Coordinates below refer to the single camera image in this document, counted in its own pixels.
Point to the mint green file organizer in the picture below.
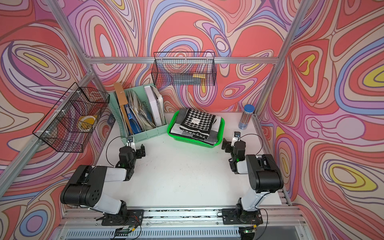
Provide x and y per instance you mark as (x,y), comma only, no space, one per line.
(139,114)

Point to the green plastic basket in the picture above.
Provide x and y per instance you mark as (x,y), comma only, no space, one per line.
(214,139)

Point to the black wire basket back wall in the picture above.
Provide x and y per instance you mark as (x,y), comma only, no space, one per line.
(184,69)

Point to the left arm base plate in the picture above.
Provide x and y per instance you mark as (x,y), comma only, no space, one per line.
(128,218)

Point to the black wire basket left wall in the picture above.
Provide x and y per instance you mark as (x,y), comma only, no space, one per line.
(58,129)

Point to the brown cardboard folder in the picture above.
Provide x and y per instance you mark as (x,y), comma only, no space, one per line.
(122,99)

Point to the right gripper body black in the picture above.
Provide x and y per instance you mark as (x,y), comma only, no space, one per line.
(229,149)

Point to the clear tube with blue cap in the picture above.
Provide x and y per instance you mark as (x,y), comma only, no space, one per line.
(246,116)

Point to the white binder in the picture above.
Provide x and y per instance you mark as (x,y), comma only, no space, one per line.
(156,102)

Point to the yellow tape roll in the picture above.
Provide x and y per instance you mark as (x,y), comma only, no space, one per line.
(86,123)

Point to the black wire basket wall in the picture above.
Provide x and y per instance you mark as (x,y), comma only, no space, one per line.
(184,69)
(58,129)

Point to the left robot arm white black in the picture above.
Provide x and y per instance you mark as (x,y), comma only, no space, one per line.
(85,187)

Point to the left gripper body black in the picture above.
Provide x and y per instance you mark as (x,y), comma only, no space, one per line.
(135,155)

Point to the houndstooth black white scarf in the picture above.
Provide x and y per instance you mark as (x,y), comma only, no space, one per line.
(198,123)

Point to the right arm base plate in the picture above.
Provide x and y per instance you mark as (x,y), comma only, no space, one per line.
(241,217)

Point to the aluminium rail front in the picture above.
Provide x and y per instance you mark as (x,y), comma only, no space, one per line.
(279,223)

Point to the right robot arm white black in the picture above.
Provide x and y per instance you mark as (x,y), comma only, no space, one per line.
(264,175)

